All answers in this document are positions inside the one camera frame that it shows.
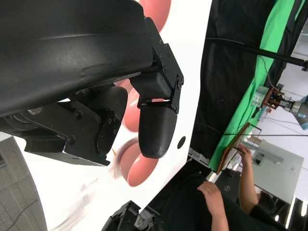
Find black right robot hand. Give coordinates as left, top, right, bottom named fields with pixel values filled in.
left=101, top=199, right=167, bottom=231

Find person's bare hand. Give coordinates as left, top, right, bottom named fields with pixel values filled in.
left=238, top=144, right=253, bottom=169
left=197, top=180, right=223, bottom=213

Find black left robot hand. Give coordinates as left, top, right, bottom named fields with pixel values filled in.
left=0, top=0, right=185, bottom=167

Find pink plastic bowl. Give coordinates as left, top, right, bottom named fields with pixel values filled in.
left=119, top=141, right=160, bottom=188
left=115, top=78, right=169, bottom=133
left=138, top=0, right=172, bottom=33

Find person's bare forearm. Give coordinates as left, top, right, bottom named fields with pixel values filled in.
left=239, top=165, right=259, bottom=215
left=208, top=205, right=230, bottom=231

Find black computer monitor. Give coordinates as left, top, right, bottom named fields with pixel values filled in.
left=214, top=168, right=241, bottom=205

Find wooden board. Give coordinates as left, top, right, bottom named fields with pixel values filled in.
left=216, top=122, right=251, bottom=175

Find person in black shirt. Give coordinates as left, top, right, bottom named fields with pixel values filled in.
left=216, top=190, right=292, bottom=231

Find grey metal cabinet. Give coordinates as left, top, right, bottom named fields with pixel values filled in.
left=250, top=139, right=304, bottom=205

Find green cloth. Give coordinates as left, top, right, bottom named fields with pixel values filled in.
left=208, top=0, right=306, bottom=169

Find black backdrop curtain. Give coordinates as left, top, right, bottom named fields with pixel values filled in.
left=190, top=0, right=300, bottom=169

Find black boom pole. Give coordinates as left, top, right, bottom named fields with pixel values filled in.
left=205, top=37, right=308, bottom=72

